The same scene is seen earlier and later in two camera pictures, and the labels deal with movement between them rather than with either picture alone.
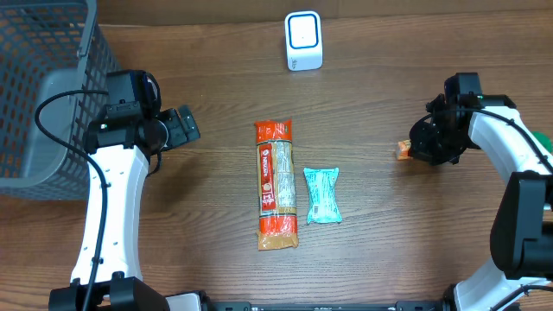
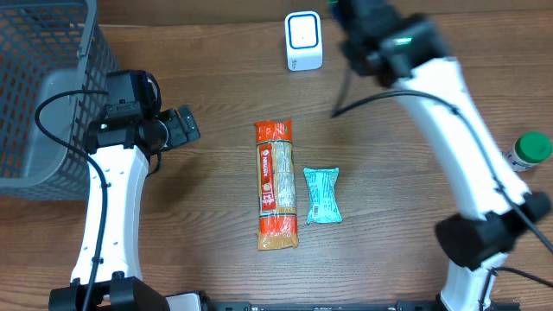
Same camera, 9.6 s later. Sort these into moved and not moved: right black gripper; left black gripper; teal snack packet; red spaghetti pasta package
Moved: right black gripper
Not moved: red spaghetti pasta package; teal snack packet; left black gripper
